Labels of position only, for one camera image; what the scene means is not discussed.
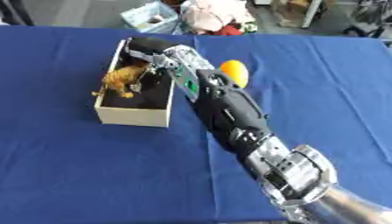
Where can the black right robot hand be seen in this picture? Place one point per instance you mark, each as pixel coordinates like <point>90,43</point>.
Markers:
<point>147,46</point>

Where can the brown toy lion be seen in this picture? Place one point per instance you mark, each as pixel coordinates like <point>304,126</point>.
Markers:
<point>121,78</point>

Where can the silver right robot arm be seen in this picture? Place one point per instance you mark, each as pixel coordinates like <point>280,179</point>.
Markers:
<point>240,116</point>

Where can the light blue basket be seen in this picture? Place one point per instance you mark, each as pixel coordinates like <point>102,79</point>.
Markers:
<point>151,18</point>

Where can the pink white cloth pile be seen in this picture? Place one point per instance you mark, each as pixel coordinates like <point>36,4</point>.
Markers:
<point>218,16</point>

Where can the yellow orange toy fruit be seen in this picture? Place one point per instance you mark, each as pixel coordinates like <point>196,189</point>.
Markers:
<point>236,71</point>

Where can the black tripod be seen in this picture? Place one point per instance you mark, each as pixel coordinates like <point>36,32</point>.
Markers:
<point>368,17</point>

